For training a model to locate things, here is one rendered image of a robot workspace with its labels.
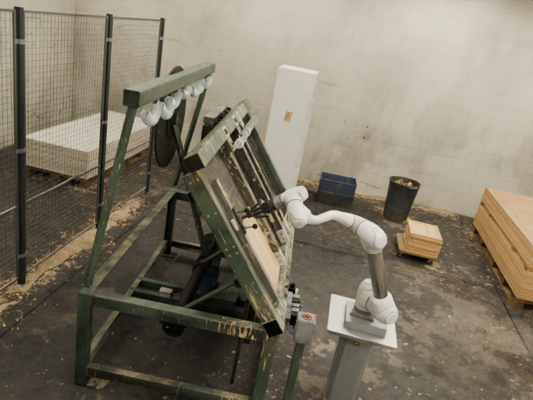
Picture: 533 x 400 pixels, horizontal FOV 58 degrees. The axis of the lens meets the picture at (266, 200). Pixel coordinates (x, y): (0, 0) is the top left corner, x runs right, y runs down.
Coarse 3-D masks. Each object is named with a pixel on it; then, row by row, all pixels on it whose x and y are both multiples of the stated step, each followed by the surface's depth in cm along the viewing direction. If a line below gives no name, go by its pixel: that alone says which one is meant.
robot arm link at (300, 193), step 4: (292, 188) 293; (296, 188) 291; (300, 188) 291; (304, 188) 291; (284, 192) 294; (288, 192) 292; (292, 192) 290; (296, 192) 290; (300, 192) 289; (304, 192) 290; (284, 196) 292; (288, 196) 290; (292, 196) 288; (296, 196) 288; (300, 196) 290; (304, 196) 290; (308, 196) 293; (284, 200) 292; (288, 200) 288; (292, 200) 286; (300, 200) 288; (304, 200) 292
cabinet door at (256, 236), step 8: (248, 224) 346; (248, 232) 339; (256, 232) 358; (256, 240) 349; (264, 240) 368; (256, 248) 342; (264, 248) 360; (264, 256) 352; (272, 256) 372; (264, 264) 345; (272, 264) 364; (272, 272) 356; (272, 280) 348
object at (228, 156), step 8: (224, 128) 351; (224, 144) 350; (232, 144) 352; (224, 152) 352; (224, 160) 355; (232, 160) 354; (232, 168) 356; (232, 176) 358; (240, 176) 358; (240, 184) 360; (240, 192) 362; (248, 192) 361; (248, 200) 364; (264, 224) 369; (264, 232) 372; (272, 240) 374; (272, 248) 376; (280, 248) 382; (280, 256) 377; (280, 264) 380
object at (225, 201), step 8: (216, 184) 310; (224, 192) 315; (224, 200) 313; (224, 208) 315; (232, 216) 316; (240, 232) 320; (248, 240) 323; (256, 256) 326; (256, 264) 327; (264, 272) 329; (264, 280) 331; (272, 288) 332; (272, 296) 334
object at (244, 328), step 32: (160, 256) 518; (224, 256) 543; (192, 288) 363; (160, 320) 321; (192, 320) 319; (224, 320) 320; (96, 352) 366; (128, 384) 343; (160, 384) 340; (192, 384) 344; (256, 384) 332
